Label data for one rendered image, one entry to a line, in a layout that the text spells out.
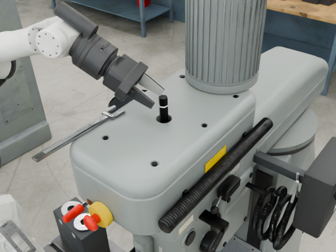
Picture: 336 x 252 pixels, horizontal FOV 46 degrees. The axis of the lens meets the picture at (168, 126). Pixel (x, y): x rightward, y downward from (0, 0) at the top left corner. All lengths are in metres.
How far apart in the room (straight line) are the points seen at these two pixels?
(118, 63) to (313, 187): 0.58
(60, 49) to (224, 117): 0.40
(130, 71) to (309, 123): 0.83
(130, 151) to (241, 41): 0.37
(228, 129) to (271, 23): 4.73
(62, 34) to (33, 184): 2.85
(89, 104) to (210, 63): 3.60
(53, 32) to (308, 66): 0.93
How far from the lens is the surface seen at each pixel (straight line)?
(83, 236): 1.70
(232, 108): 0.99
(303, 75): 1.46
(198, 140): 0.88
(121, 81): 0.88
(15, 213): 1.18
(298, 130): 1.50
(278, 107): 1.30
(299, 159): 1.50
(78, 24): 0.91
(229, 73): 1.01
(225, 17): 0.94
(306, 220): 1.18
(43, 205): 3.47
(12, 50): 1.03
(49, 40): 0.91
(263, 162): 1.24
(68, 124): 4.28
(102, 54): 0.89
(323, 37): 5.42
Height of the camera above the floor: 2.44
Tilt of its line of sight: 37 degrees down
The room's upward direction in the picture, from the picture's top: 2 degrees counter-clockwise
